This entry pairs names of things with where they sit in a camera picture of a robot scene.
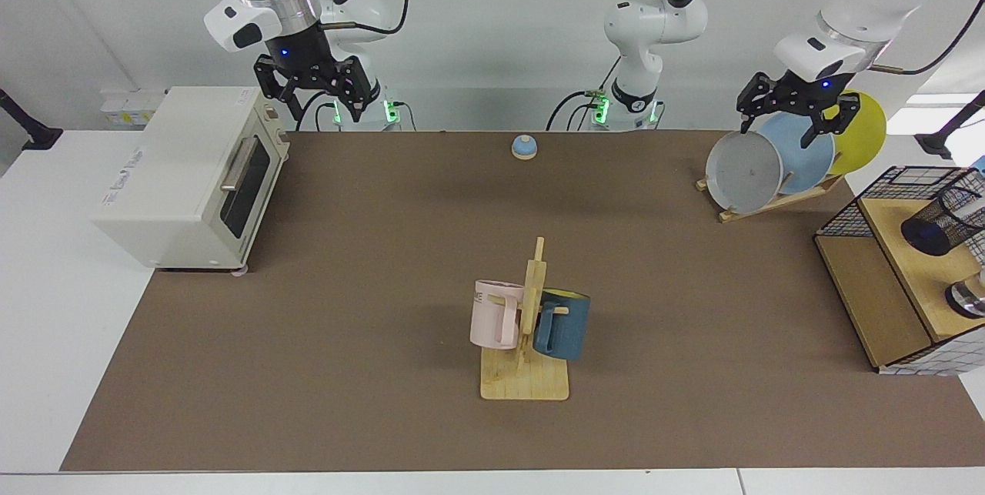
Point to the black mesh pen holder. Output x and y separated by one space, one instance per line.
919 237

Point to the yellow plate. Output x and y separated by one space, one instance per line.
866 133

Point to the light blue plate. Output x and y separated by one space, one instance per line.
793 164

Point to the grey plate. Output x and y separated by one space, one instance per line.
742 172

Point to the black stand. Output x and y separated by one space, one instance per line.
31 137
943 142

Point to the wooden plate rack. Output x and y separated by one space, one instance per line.
777 202

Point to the pale toaster oven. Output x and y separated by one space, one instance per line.
177 172

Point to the brown table cloth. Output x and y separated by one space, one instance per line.
346 287

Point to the pink mug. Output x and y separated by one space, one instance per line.
486 318

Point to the teal mug yellow inside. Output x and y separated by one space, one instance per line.
568 329

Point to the wooden cup stand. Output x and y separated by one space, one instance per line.
525 383

